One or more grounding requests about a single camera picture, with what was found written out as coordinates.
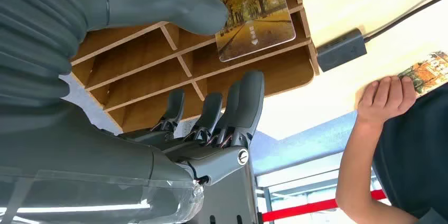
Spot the wooden card organizer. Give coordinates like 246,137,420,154
70,0,320,134

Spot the black hub box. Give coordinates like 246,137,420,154
316,28,368,73

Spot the red barrier belt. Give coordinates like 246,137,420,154
262,189,388,223

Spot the person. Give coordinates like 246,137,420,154
335,76,448,224

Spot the black hub cable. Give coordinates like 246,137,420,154
363,0,448,43

